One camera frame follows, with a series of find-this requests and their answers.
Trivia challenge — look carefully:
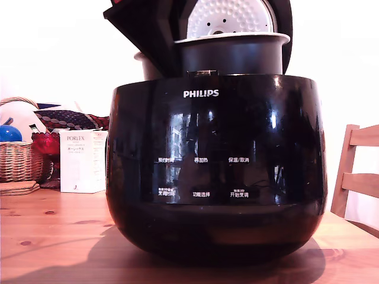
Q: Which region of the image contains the black cooking pot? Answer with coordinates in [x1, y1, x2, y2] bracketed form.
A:
[133, 32, 291, 81]

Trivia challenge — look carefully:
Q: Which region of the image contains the black rice cooker lid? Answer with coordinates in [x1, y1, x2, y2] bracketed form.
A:
[177, 0, 294, 75]

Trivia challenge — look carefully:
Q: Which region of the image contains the black Philips rice cooker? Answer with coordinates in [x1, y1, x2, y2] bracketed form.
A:
[105, 73, 329, 262]

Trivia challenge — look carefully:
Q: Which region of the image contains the red patterned cloth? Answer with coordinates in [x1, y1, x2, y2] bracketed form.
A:
[33, 102, 111, 131]

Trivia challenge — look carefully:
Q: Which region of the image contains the white Porlex box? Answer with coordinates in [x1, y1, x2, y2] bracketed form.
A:
[59, 129, 108, 194]

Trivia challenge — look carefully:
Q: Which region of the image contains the blue ball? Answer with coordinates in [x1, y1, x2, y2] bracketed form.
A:
[0, 124, 24, 143]

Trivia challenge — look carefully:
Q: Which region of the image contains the wicker basket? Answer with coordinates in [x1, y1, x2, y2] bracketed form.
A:
[0, 96, 45, 183]

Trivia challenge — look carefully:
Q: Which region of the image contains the cork coaster stack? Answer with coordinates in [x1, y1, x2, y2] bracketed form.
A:
[0, 180, 41, 196]

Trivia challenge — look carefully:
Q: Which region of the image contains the wooden chair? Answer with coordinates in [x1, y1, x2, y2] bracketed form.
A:
[330, 124, 379, 230]

